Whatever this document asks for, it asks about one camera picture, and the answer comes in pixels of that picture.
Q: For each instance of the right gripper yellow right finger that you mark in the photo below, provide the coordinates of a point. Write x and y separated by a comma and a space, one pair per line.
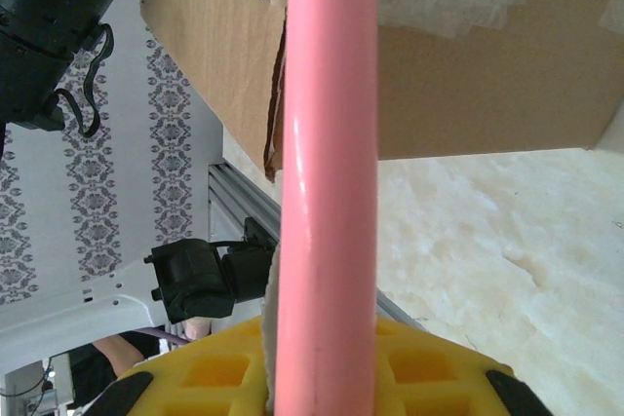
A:
429, 372

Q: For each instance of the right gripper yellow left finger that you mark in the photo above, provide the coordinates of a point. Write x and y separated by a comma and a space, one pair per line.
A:
214, 372

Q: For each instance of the pink utility knife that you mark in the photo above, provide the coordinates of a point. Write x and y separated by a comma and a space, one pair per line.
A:
329, 143

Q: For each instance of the taped brown cardboard box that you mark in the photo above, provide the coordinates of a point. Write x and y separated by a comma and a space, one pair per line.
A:
463, 89

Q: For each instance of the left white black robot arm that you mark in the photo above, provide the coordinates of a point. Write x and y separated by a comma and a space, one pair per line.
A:
73, 323

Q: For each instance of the person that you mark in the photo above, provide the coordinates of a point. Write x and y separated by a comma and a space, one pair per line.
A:
112, 362

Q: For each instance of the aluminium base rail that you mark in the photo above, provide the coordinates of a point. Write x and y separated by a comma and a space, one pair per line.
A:
244, 197

